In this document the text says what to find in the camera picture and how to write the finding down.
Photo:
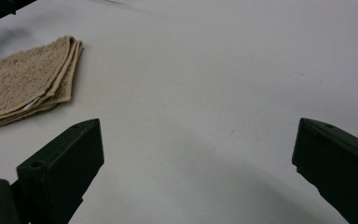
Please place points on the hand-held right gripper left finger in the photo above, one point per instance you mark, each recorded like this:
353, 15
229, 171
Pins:
65, 161

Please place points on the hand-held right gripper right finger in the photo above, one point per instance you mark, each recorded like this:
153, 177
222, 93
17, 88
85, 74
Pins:
338, 161

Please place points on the beige towel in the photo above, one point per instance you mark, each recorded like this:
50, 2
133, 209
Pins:
24, 81

